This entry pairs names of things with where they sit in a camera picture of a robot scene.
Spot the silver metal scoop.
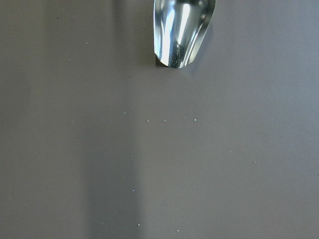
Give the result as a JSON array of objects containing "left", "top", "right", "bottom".
[{"left": 153, "top": 0, "right": 216, "bottom": 69}]

